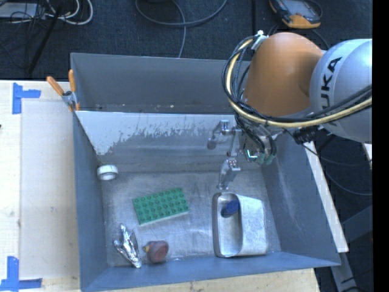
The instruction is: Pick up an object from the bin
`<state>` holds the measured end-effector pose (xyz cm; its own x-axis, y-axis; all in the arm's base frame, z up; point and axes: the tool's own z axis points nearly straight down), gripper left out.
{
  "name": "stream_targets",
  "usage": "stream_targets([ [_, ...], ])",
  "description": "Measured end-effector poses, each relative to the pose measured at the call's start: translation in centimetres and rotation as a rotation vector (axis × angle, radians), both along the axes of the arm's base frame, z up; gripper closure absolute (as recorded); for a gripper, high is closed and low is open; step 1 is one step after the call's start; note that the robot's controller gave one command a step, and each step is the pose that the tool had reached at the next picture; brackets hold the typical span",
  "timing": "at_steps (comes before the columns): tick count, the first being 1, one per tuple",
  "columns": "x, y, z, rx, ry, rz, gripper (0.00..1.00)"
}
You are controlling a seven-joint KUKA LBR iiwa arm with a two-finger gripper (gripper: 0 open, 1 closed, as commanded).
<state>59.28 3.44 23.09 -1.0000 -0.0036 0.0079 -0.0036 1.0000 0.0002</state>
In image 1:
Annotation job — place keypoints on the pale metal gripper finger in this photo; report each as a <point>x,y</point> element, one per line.
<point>224,127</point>
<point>228,172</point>

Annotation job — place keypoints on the dark blue round cap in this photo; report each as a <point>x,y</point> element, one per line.
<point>230,208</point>

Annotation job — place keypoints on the grey metal bin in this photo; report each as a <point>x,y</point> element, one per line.
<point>170,169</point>

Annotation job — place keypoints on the silver metal tin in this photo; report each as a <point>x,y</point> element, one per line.
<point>253,227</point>

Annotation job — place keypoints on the green studded flat block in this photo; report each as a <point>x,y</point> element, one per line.
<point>160,206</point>

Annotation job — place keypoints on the red-brown round toy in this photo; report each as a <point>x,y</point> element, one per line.
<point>157,251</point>

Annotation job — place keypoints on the crumpled silver foil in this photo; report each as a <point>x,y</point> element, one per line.
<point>129,245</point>

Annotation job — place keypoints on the black cylinder on white bracket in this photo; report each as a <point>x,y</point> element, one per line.
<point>304,134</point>

